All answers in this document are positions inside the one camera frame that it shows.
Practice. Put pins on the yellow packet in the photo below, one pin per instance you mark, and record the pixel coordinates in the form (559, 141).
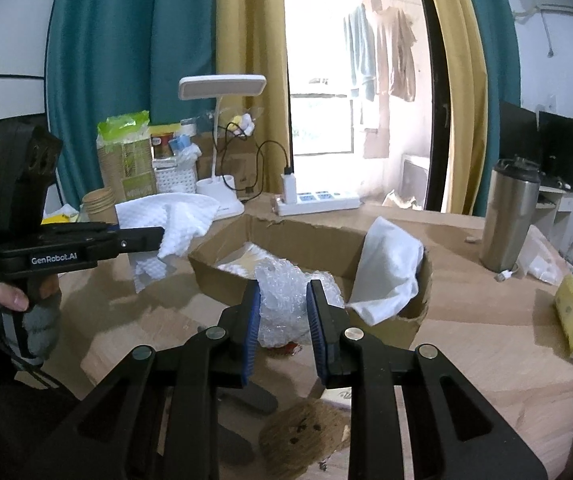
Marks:
(59, 216)

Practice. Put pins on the teal curtain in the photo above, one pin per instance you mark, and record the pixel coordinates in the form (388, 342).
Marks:
(496, 50)
(131, 50)

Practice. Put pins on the blue and white packet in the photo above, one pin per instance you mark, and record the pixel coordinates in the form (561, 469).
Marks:
(185, 145)

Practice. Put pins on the hanging blue towel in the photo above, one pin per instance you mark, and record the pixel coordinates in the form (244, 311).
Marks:
(360, 50)

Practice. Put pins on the person's left hand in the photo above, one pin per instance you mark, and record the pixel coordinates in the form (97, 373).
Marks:
(14, 301)

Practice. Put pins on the yellow and white bagged item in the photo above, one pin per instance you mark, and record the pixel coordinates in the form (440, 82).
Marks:
(243, 122)

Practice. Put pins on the crumpled white plastic bag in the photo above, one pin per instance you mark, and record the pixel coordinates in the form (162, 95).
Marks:
(539, 255)

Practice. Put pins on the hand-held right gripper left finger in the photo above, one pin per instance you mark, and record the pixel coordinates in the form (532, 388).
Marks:
(251, 332)

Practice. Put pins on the steel tumbler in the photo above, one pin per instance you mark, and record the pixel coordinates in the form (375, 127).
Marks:
(509, 220)

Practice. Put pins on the white charger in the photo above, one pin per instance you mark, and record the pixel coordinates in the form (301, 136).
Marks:
(289, 189)

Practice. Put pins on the yellow curtain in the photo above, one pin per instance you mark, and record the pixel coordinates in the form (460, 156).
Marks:
(251, 20)
(454, 60)

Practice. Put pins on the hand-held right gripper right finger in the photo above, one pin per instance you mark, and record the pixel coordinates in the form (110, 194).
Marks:
(317, 332)

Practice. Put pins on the white power strip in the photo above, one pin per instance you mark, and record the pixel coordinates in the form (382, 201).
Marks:
(326, 201)

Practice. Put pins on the person's left forearm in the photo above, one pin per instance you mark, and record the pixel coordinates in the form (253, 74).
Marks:
(11, 410)

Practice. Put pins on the brown cookie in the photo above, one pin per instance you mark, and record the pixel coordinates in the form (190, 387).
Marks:
(296, 430)

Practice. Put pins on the white side desk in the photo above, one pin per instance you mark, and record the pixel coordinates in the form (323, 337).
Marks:
(556, 205)

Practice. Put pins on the green-topped paper cup package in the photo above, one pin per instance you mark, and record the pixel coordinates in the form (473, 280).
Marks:
(126, 160)

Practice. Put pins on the brown paper cup stack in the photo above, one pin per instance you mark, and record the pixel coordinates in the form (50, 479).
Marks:
(99, 205)

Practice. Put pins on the white waffle cloth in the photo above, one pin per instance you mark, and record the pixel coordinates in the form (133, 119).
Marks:
(181, 220)

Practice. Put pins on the red-lidded jar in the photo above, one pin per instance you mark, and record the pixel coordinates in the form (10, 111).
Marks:
(161, 146)

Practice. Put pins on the white desk lamp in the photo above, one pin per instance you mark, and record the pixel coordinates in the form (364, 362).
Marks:
(221, 86)

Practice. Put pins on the black monitor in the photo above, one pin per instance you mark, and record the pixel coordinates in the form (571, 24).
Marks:
(516, 135)
(564, 150)

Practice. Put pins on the white plastic basket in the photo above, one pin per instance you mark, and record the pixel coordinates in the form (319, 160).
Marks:
(176, 177)

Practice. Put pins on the black door frame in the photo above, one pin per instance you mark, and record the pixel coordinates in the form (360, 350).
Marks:
(439, 110)

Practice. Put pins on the smooth white cloth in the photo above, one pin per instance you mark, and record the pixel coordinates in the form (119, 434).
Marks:
(386, 270)

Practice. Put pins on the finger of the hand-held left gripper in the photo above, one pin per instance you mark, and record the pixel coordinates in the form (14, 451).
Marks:
(139, 240)

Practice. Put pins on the hanging beige shirt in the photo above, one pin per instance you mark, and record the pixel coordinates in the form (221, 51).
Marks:
(397, 55)

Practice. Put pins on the clear bubble wrap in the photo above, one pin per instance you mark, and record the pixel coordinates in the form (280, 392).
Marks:
(281, 287)

